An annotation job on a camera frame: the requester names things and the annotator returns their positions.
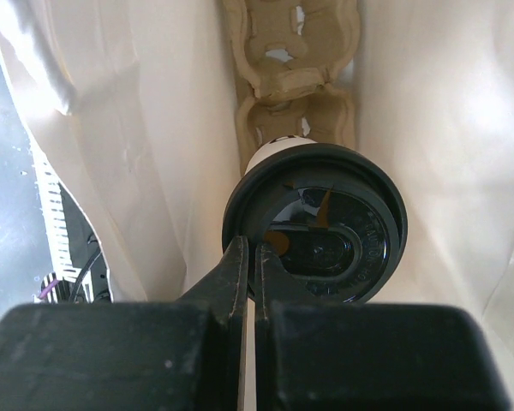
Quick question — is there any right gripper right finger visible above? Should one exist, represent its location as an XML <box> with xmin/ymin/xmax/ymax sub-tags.
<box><xmin>254</xmin><ymin>243</ymin><xmax>313</xmax><ymax>410</ymax></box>

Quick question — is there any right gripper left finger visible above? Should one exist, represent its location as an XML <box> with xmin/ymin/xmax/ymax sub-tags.
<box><xmin>179</xmin><ymin>236</ymin><xmax>249</xmax><ymax>410</ymax></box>

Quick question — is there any black cup lid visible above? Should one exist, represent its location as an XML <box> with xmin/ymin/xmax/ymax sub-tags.
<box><xmin>221</xmin><ymin>143</ymin><xmax>409</xmax><ymax>303</ymax></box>

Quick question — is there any brown paper takeout bag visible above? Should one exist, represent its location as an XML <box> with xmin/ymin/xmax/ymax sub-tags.
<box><xmin>0</xmin><ymin>0</ymin><xmax>514</xmax><ymax>378</ymax></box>

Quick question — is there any single brown cardboard cup carrier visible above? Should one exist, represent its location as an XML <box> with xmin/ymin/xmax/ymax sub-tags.
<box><xmin>223</xmin><ymin>1</ymin><xmax>361</xmax><ymax>171</ymax></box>

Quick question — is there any white paper cup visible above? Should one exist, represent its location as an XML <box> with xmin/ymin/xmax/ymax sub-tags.
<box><xmin>243</xmin><ymin>135</ymin><xmax>316</xmax><ymax>176</ymax></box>

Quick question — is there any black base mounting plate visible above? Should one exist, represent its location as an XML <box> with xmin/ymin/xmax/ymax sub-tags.
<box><xmin>33</xmin><ymin>151</ymin><xmax>111</xmax><ymax>304</ymax></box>

